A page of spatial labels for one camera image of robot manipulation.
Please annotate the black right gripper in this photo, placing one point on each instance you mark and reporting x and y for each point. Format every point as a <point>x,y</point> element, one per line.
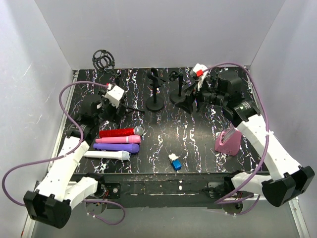
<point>186,103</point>

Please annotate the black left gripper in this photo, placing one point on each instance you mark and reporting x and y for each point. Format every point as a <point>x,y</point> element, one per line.
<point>116,116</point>

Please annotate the black stand with purple mic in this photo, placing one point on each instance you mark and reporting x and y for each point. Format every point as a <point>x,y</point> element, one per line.
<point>177,95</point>

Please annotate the black round-base mic stand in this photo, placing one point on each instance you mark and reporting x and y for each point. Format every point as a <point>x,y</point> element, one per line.
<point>155,103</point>

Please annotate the silver studio mic shock mount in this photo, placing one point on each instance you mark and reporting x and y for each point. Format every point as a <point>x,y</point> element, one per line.
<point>121,132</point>

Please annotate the pink handheld microphone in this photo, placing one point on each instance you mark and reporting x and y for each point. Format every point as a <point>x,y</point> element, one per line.
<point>120,140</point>

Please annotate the purple handheld microphone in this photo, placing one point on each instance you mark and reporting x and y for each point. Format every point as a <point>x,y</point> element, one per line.
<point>131,148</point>

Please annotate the white handheld microphone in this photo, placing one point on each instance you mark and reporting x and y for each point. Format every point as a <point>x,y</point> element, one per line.
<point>118,155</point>

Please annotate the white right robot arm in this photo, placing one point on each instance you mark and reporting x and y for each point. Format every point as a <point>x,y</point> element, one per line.
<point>287,178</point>

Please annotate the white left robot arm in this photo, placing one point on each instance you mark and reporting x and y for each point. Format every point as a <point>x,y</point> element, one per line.
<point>53,199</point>

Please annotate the pink box holder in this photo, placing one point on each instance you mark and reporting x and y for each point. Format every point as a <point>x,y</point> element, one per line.
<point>229,141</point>

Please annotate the blue and white block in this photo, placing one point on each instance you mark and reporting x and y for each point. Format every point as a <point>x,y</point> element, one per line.
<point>174,160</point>

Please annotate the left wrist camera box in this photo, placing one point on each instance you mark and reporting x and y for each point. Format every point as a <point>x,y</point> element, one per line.
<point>114,94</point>

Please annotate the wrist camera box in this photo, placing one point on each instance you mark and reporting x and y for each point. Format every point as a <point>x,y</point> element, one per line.
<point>114,94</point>
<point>199,73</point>

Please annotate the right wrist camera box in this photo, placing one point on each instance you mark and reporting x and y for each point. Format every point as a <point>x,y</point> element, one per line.
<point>199,73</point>

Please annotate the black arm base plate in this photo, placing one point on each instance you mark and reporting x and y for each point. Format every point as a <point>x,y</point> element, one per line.
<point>171,193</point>

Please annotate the aluminium frame rail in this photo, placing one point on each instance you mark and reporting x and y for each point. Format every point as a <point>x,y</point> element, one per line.
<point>177,216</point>

